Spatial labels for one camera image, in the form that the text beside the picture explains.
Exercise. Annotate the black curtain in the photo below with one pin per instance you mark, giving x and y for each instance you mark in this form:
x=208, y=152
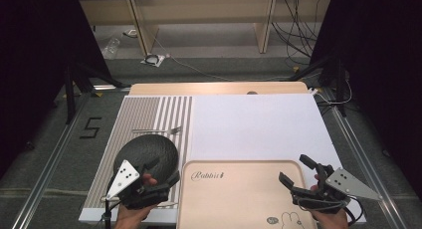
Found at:
x=33, y=56
x=381, y=73

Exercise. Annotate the black textured round plate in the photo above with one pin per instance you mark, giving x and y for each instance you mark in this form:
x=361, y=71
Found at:
x=146, y=149

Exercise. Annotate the beige wooden shelf unit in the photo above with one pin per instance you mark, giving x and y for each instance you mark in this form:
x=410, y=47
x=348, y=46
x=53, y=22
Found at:
x=199, y=10

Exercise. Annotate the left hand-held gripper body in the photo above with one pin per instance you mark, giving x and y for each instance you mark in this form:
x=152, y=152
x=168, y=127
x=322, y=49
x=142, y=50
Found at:
x=124, y=176

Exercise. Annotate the silver fork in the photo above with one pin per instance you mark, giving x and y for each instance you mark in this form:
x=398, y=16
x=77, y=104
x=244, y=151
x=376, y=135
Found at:
x=172, y=130

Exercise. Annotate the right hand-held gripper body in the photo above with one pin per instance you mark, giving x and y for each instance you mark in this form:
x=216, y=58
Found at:
x=345, y=184

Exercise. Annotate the black tripod stand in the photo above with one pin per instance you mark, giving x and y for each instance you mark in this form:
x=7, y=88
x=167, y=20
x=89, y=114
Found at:
x=70, y=96
x=340, y=86

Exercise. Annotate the clear plastic bag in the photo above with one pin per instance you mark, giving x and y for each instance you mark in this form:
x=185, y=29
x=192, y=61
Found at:
x=111, y=48

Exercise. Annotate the aluminium floor rail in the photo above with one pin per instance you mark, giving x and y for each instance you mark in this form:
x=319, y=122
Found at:
x=368, y=162
x=43, y=176

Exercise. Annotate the person's right hand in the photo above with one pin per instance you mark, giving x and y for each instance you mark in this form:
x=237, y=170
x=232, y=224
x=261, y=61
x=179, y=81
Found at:
x=330, y=220

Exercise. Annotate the person's left hand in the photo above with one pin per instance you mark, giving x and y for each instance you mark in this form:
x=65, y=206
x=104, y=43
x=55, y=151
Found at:
x=131, y=219

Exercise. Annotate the striped grey placemat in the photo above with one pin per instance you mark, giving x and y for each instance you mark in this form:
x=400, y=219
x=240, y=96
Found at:
x=142, y=109

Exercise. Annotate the beige tray with rabbit print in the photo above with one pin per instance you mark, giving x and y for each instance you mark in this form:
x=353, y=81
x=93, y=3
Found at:
x=245, y=195

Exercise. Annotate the white placemat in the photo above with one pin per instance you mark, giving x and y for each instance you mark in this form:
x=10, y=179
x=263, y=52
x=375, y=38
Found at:
x=258, y=126

